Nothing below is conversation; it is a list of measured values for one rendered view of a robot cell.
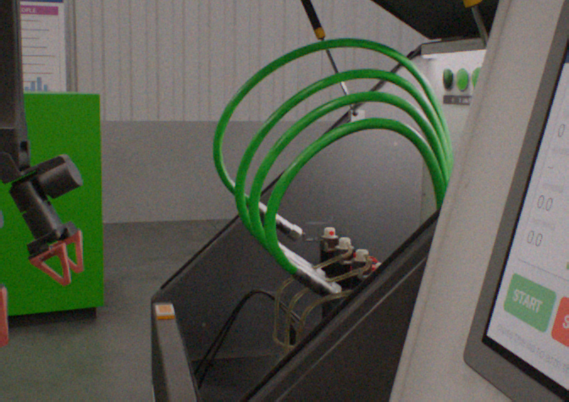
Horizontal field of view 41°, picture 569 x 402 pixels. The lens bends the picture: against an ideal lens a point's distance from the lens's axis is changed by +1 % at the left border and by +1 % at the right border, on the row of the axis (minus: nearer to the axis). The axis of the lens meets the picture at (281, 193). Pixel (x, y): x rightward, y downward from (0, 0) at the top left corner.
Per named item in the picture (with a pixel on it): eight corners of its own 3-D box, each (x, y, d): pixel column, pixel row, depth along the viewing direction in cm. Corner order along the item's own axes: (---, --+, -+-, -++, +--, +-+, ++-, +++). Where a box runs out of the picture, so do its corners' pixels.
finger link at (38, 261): (90, 270, 147) (66, 227, 146) (80, 279, 140) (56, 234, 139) (58, 285, 148) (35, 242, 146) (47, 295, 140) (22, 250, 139)
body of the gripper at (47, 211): (75, 228, 151) (58, 195, 150) (61, 239, 141) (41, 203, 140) (46, 243, 151) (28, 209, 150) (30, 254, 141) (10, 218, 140)
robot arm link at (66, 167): (5, 153, 148) (-12, 157, 140) (58, 127, 148) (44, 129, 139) (35, 208, 150) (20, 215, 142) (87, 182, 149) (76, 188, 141)
